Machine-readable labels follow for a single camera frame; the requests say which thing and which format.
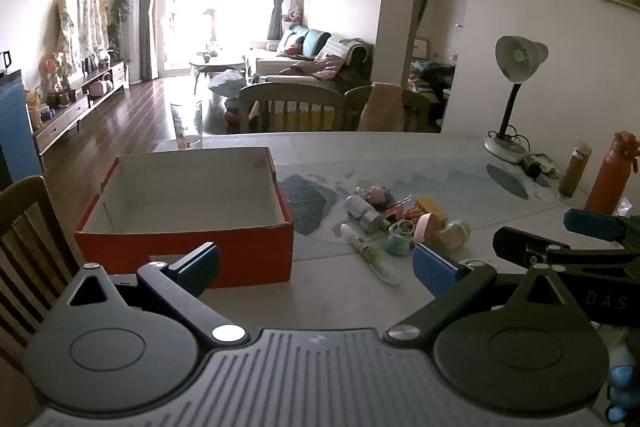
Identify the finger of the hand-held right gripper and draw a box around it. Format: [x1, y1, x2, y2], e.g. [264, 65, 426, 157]
[492, 226, 640, 269]
[562, 208, 640, 253]

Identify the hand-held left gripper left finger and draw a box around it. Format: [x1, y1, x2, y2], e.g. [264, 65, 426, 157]
[62, 242, 250, 349]

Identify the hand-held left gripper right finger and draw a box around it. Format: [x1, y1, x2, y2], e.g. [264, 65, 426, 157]
[382, 243, 576, 350]

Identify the pink round case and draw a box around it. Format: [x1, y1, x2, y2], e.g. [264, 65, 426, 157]
[413, 212, 442, 250]

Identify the yellow box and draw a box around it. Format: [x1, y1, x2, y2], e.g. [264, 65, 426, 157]
[414, 198, 448, 223]

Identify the white tube green print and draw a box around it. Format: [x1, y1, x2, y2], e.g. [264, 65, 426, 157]
[340, 223, 399, 286]

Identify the orange cardboard box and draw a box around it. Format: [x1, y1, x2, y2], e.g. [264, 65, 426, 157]
[74, 147, 295, 289]

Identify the orange binder clip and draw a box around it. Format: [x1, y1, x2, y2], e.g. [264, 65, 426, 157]
[387, 194, 416, 218]

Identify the white bottle silver cap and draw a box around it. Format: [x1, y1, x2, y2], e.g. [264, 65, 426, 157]
[345, 194, 390, 234]

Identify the pink pig toy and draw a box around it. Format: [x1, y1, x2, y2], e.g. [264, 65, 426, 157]
[364, 186, 396, 208]

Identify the person's right hand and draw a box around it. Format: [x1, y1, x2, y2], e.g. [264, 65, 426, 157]
[606, 332, 640, 425]

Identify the orange water bottle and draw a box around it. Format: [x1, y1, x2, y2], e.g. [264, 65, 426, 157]
[584, 131, 640, 215]

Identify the brown bottle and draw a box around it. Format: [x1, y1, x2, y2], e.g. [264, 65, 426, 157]
[557, 140, 593, 199]

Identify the black power plug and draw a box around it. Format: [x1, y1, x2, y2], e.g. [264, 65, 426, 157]
[522, 153, 563, 180]

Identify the blue printed table mat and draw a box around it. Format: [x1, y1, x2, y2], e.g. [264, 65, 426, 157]
[272, 154, 591, 253]

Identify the clear glass vase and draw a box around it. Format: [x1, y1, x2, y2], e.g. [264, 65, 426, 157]
[170, 99, 205, 150]

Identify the light wooden chair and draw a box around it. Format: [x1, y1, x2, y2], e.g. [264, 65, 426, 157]
[344, 83, 436, 134]
[237, 82, 348, 134]

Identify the dark wooden chair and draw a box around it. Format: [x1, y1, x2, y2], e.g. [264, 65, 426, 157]
[0, 175, 83, 358]

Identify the pink cloth on chair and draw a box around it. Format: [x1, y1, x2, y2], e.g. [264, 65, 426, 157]
[357, 83, 406, 132]

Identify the grey desk lamp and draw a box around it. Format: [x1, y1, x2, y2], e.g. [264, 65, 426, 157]
[483, 35, 549, 165]

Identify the grey bean bag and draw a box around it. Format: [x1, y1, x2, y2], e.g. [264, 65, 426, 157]
[207, 68, 246, 98]

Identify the wooden tv cabinet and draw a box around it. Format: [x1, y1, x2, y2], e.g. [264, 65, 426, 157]
[32, 59, 130, 155]

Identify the round coffee table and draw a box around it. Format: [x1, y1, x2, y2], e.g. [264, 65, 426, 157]
[189, 49, 248, 95]

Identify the beige sofa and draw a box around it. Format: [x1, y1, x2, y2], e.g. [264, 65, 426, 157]
[245, 26, 375, 95]

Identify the blue cabinet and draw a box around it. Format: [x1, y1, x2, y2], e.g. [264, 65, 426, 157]
[0, 69, 43, 188]

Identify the striped sofa blanket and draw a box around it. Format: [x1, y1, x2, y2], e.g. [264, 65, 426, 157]
[315, 36, 373, 82]

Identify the giraffe figurine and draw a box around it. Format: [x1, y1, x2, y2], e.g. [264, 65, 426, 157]
[202, 8, 221, 48]

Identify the pink flower arrangement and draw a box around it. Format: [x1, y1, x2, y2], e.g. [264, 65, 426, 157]
[39, 54, 71, 95]

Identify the green potted plant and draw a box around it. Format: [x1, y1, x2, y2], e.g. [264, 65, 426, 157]
[107, 0, 132, 62]

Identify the white standing air conditioner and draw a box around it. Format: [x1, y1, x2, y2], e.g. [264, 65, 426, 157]
[119, 0, 143, 62]

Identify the floral hanging cloth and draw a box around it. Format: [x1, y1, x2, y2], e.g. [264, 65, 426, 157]
[54, 0, 108, 68]

